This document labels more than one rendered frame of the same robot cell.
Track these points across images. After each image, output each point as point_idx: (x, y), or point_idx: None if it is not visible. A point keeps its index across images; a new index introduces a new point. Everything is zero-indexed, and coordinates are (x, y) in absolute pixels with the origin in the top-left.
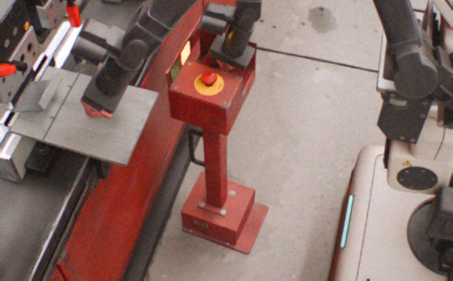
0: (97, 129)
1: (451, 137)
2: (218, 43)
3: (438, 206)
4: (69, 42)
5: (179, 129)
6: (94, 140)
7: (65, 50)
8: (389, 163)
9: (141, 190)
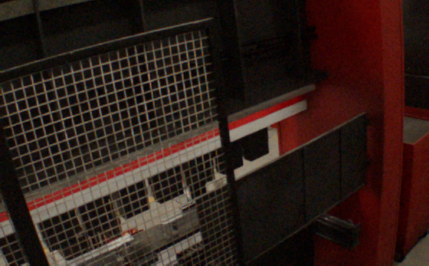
0: (183, 185)
1: None
2: (116, 234)
3: (111, 195)
4: (168, 217)
5: None
6: (186, 184)
7: (172, 215)
8: (110, 204)
9: None
